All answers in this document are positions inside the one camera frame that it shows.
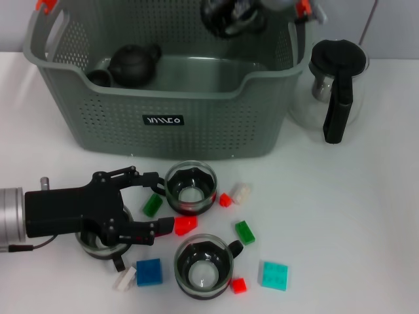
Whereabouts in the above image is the blue square toy brick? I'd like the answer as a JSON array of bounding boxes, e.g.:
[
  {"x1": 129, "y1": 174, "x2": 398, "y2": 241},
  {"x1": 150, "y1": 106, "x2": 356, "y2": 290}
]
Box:
[{"x1": 136, "y1": 258, "x2": 164, "y2": 288}]

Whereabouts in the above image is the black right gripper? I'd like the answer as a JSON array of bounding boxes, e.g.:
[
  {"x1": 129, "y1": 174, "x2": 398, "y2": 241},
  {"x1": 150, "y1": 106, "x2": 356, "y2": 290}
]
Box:
[{"x1": 235, "y1": 0, "x2": 266, "y2": 33}]

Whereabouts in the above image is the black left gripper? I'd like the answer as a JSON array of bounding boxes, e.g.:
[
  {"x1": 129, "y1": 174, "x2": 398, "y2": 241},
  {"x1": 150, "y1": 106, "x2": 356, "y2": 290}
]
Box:
[{"x1": 24, "y1": 166, "x2": 175, "y2": 247}]

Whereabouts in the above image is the white toy brick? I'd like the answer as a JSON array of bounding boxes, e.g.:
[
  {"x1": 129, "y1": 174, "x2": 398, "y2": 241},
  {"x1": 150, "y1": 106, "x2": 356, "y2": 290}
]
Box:
[
  {"x1": 113, "y1": 266, "x2": 137, "y2": 292},
  {"x1": 228, "y1": 182, "x2": 253, "y2": 206}
]

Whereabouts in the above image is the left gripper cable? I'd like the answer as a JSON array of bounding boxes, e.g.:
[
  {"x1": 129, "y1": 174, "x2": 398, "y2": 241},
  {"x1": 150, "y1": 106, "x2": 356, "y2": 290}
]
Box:
[{"x1": 8, "y1": 235, "x2": 58, "y2": 253}]

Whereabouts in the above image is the small black clay teacup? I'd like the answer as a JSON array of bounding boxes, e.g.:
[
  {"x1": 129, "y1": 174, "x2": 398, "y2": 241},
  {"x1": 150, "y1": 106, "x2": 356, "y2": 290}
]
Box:
[{"x1": 85, "y1": 68, "x2": 114, "y2": 88}]

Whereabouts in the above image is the glass teacup with black holder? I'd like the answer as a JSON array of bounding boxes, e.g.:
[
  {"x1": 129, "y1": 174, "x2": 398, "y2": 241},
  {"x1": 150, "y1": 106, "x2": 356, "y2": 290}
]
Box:
[
  {"x1": 200, "y1": 0, "x2": 249, "y2": 39},
  {"x1": 150, "y1": 160, "x2": 219, "y2": 217},
  {"x1": 173, "y1": 234, "x2": 244, "y2": 301},
  {"x1": 75, "y1": 209, "x2": 134, "y2": 273}
]

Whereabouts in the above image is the green toy brick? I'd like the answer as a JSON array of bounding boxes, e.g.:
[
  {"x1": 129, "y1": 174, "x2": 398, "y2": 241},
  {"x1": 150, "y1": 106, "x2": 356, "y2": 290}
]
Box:
[
  {"x1": 142, "y1": 192, "x2": 164, "y2": 217},
  {"x1": 234, "y1": 220, "x2": 255, "y2": 246}
]

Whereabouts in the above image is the glass pitcher with black lid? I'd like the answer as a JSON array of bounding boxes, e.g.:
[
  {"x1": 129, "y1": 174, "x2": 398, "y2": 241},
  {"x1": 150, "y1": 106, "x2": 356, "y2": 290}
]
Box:
[{"x1": 287, "y1": 38, "x2": 371, "y2": 145}]

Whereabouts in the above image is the black clay teapot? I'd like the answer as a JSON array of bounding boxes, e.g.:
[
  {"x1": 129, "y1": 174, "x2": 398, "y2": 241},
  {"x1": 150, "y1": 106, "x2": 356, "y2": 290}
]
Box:
[{"x1": 106, "y1": 43, "x2": 162, "y2": 88}]

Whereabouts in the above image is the orange sloped toy brick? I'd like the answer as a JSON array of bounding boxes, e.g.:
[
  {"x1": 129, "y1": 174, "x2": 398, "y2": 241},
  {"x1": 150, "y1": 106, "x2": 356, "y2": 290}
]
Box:
[{"x1": 174, "y1": 216, "x2": 198, "y2": 237}]

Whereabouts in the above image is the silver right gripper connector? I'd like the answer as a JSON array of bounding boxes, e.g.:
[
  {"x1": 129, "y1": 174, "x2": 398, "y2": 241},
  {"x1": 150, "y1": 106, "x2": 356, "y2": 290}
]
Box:
[{"x1": 306, "y1": 5, "x2": 328, "y2": 26}]

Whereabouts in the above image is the grey perforated storage basket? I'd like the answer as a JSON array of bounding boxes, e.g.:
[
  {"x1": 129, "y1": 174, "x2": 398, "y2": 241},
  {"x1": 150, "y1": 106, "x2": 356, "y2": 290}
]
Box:
[{"x1": 22, "y1": 0, "x2": 312, "y2": 161}]

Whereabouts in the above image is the teal square toy brick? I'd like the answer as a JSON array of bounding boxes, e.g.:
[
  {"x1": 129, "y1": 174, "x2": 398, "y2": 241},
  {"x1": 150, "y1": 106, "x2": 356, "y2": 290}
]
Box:
[{"x1": 258, "y1": 260, "x2": 289, "y2": 291}]

